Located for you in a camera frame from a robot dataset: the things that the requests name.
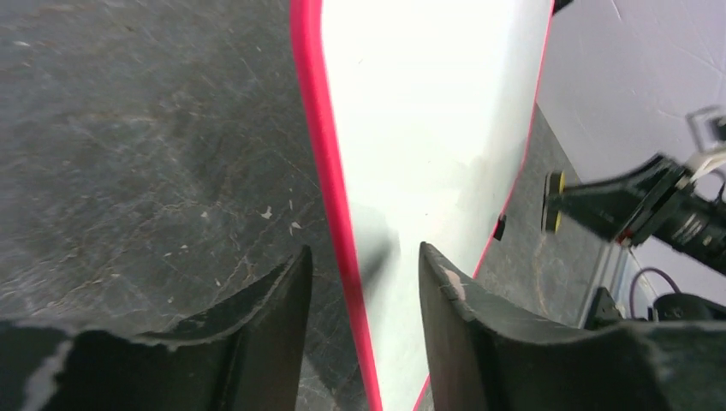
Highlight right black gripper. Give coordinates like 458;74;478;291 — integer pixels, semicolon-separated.
556;154;701;247

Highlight aluminium frame rail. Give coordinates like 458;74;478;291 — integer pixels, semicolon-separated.
577;245;628;330

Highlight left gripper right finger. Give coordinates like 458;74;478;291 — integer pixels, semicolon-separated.
419;243;725;410

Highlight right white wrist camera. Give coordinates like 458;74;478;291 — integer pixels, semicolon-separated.
686;105;725;181

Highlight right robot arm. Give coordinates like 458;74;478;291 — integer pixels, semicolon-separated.
542;154;725;273

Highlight pink framed whiteboard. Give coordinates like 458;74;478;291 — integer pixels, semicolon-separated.
290;1;555;410

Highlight yellow bone shaped eraser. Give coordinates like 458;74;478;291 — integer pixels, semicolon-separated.
541;171;565;233

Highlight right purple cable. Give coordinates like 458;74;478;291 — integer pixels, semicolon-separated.
628;267;681;305

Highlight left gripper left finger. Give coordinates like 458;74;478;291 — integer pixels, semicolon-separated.
1;247;313;410

